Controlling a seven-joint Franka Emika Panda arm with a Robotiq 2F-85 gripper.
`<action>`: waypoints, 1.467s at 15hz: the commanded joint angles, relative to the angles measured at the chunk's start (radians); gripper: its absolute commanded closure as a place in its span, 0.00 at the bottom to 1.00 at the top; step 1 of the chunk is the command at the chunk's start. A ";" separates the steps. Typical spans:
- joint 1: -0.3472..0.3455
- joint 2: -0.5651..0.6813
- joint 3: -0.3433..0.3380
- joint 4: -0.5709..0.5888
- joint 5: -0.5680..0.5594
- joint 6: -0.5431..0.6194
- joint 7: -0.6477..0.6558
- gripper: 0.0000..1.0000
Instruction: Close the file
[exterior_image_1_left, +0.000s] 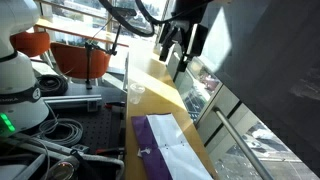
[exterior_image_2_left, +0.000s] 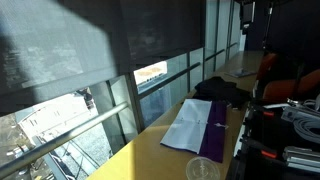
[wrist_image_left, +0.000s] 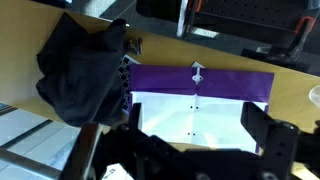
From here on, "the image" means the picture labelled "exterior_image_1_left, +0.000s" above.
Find black coiled cable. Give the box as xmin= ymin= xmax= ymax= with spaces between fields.
xmin=35 ymin=74 xmax=70 ymax=97

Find metal window handrail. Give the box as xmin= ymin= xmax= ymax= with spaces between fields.
xmin=212 ymin=106 xmax=275 ymax=180

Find round metal dial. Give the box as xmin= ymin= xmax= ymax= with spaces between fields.
xmin=49 ymin=156 xmax=80 ymax=180

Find aluminium extrusion rail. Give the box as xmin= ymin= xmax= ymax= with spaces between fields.
xmin=41 ymin=94 xmax=103 ymax=112

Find grey coiled cable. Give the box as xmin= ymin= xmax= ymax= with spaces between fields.
xmin=37 ymin=117 xmax=85 ymax=148

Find orange bowl-shaped object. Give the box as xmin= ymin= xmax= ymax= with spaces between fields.
xmin=49 ymin=42 xmax=112 ymax=80

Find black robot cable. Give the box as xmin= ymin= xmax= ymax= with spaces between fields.
xmin=99 ymin=0 xmax=178 ymax=38

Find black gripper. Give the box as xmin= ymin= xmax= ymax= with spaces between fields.
xmin=158 ymin=0 xmax=214 ymax=73

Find black perforated breadboard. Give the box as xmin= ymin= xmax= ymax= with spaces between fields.
xmin=43 ymin=105 xmax=127 ymax=155

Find small orange chair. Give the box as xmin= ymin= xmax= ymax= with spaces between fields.
xmin=9 ymin=31 xmax=51 ymax=58

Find grey padded tube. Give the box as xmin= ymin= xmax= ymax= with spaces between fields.
xmin=0 ymin=133 xmax=126 ymax=180

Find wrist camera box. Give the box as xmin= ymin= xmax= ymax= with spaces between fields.
xmin=187 ymin=23 xmax=210 ymax=58

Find purple cloth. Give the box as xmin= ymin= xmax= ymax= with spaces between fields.
xmin=130 ymin=112 xmax=215 ymax=180

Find red handled clamp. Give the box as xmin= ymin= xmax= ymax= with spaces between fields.
xmin=95 ymin=147 xmax=126 ymax=156
xmin=104 ymin=101 xmax=127 ymax=111

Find clear plastic cup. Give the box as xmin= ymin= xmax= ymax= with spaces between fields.
xmin=128 ymin=82 xmax=147 ymax=105

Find wooden handrail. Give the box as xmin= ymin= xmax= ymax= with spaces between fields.
xmin=34 ymin=17 xmax=130 ymax=48

